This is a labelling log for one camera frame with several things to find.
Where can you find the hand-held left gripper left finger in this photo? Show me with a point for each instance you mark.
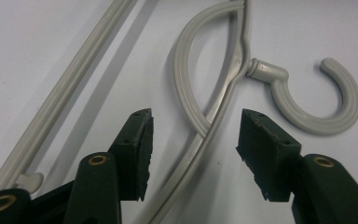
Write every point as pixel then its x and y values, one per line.
pixel 130 155

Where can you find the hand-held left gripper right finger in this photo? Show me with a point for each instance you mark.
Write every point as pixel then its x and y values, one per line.
pixel 270 155

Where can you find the grey plastic clothes hanger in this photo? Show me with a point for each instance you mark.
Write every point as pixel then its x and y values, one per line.
pixel 317 124

